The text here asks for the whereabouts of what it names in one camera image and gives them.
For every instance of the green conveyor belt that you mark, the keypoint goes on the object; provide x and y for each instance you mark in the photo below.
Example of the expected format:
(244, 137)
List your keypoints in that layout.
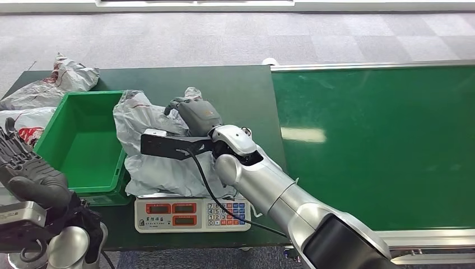
(371, 148)

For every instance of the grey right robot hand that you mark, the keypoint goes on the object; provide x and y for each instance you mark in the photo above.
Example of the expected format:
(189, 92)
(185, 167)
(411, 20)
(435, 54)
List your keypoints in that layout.
(198, 115)

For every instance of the white mailer package red print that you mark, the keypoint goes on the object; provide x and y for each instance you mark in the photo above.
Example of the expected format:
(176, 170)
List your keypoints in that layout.
(31, 120)

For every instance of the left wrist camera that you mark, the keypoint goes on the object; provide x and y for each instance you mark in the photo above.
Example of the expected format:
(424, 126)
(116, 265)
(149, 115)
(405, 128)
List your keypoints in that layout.
(22, 213)

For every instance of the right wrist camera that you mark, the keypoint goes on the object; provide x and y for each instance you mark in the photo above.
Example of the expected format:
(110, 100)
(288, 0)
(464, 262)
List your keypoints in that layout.
(167, 146)

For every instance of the green plastic basket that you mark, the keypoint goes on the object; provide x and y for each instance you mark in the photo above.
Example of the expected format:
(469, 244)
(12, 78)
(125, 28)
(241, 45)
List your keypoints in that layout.
(85, 148)

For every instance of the grey mailer package red stripes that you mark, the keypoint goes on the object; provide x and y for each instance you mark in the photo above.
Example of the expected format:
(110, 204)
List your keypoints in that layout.
(55, 85)

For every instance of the white electronic weighing scale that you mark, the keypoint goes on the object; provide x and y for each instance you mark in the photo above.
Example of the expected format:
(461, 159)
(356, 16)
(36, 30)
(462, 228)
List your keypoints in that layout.
(178, 219)

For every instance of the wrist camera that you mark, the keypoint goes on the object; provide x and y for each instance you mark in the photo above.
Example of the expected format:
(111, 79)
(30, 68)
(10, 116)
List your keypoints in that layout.
(22, 213)
(167, 146)

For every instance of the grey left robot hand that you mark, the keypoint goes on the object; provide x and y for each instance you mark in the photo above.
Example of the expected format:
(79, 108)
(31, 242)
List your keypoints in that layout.
(35, 178)

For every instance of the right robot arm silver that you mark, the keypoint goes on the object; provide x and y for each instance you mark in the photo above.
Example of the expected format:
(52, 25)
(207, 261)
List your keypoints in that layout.
(282, 189)

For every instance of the small white round object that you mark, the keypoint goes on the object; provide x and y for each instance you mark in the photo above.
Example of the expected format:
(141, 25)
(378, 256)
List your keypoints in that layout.
(269, 62)

